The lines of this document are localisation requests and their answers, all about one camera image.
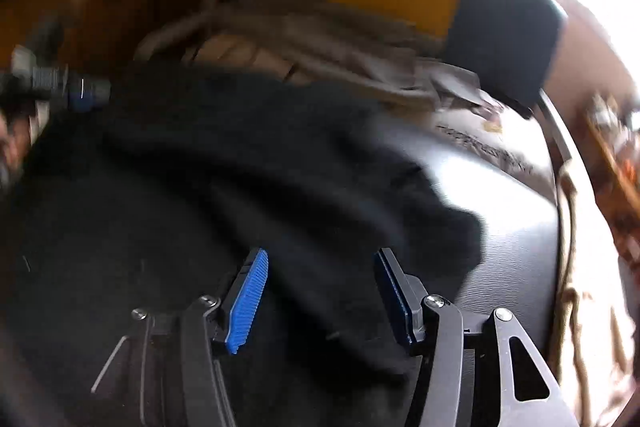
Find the person's left hand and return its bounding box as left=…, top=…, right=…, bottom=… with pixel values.
left=1, top=105, right=40, bottom=195

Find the black knitted garment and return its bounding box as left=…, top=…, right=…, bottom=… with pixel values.
left=1, top=69, right=482, bottom=426

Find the beige crumpled cloth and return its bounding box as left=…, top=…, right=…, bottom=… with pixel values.
left=136, top=4, right=503, bottom=126

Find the cluttered wooden side table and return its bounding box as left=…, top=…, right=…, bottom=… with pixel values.
left=580, top=92, right=639, bottom=263

